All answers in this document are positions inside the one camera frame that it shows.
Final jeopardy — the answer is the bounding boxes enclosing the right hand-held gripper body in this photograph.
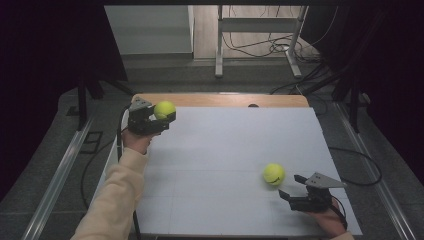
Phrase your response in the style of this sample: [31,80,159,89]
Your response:
[288,171,348,213]

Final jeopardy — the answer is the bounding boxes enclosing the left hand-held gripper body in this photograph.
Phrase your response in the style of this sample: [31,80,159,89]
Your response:
[127,96,172,137]

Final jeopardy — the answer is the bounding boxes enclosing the plain yellow tennis ball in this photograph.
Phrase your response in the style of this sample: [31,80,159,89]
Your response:
[153,100,177,121]

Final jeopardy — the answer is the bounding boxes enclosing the yellow tennis ball black mark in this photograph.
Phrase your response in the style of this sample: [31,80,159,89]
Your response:
[262,162,286,187]

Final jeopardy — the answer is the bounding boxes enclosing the white plastic bin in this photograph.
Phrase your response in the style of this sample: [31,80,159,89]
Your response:
[99,109,132,188]

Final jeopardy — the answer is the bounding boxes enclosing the person's left hand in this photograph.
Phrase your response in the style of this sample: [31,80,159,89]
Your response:
[121,128,158,156]

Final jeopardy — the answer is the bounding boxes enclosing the person's right hand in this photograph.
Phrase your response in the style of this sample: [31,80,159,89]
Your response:
[308,200,348,238]

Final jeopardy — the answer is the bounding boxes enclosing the black metal stand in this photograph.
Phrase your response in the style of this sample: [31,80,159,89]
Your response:
[301,63,363,134]
[66,76,135,132]

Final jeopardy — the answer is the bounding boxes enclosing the white board table cover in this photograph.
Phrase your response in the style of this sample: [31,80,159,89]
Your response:
[93,105,363,237]

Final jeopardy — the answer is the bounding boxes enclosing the white cabinet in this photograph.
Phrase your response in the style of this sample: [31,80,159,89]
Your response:
[104,4,195,56]

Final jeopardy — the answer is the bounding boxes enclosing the dark curtain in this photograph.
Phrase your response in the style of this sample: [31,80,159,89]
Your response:
[0,0,129,201]
[301,0,424,186]

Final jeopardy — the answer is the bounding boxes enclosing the right hand-held gripper black cable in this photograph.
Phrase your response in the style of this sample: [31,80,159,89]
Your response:
[331,196,349,232]

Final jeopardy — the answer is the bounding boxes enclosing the black floor socket frame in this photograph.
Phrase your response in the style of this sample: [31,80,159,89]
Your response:
[79,130,104,155]

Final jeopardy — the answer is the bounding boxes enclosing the looped black floor cable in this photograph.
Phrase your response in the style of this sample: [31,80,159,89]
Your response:
[328,146,383,187]

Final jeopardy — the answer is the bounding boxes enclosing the aluminium floor rail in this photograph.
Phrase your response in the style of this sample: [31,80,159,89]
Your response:
[334,101,418,240]
[21,113,98,240]

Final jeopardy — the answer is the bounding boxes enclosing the curved black floor cable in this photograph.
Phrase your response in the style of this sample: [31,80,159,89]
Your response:
[80,139,116,210]

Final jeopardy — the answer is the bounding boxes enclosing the thick black floor cables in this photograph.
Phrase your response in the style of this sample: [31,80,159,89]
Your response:
[269,63,331,97]

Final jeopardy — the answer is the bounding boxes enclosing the white metal desk frame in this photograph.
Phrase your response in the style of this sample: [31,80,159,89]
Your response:
[214,4,309,79]

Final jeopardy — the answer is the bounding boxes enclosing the tangle of thin black cables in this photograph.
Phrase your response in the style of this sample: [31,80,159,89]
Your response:
[221,4,339,60]

